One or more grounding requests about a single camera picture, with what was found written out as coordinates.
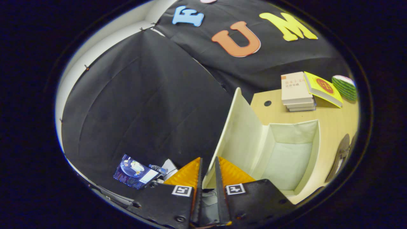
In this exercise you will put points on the beige paperback book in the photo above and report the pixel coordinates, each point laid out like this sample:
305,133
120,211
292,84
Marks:
294,87

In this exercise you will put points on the white panel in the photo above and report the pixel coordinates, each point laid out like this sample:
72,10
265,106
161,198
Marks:
169,165

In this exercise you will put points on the blue spine book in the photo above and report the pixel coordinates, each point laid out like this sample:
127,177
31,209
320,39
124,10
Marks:
302,109

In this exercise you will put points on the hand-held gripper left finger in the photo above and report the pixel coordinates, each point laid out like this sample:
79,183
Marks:
165,203

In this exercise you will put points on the white fabric storage box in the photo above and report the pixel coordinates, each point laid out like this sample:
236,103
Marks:
286,159

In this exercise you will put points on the brown moccasin shoe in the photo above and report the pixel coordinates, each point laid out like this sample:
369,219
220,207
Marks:
352,143
341,149

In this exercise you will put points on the plastic water bottle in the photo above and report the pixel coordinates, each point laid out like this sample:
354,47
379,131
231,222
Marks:
157,168

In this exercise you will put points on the yellow book with red circle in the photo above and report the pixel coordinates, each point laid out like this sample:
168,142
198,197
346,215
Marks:
313,84

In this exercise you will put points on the watermelon slice plush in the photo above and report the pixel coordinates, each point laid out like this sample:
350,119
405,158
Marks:
345,87

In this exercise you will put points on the blue printed carton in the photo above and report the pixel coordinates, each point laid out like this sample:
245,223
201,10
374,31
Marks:
133,173

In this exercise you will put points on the thin pale book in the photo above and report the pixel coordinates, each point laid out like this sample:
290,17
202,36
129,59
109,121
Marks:
300,105

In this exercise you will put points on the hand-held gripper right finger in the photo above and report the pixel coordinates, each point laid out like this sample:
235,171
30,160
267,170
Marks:
254,200

